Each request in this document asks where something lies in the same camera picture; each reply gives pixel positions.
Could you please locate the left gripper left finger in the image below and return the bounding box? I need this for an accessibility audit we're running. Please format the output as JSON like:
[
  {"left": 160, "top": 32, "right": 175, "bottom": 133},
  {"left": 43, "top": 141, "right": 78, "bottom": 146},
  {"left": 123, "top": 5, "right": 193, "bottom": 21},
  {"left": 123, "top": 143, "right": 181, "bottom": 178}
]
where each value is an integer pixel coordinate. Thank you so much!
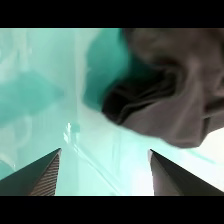
[{"left": 0, "top": 147, "right": 63, "bottom": 197}]

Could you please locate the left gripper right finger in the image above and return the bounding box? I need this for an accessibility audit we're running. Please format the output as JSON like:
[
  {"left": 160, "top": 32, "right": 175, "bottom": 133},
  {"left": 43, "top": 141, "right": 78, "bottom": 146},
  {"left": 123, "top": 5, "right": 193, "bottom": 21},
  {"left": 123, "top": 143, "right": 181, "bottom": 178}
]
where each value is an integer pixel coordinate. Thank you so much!
[{"left": 148, "top": 148, "right": 224, "bottom": 197}]

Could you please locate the grey garment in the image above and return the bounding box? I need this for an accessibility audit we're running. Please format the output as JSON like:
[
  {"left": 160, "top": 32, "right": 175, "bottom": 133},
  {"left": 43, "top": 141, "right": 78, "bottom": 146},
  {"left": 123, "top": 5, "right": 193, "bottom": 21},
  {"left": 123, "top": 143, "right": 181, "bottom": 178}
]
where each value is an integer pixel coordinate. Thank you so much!
[{"left": 101, "top": 28, "right": 224, "bottom": 150}]

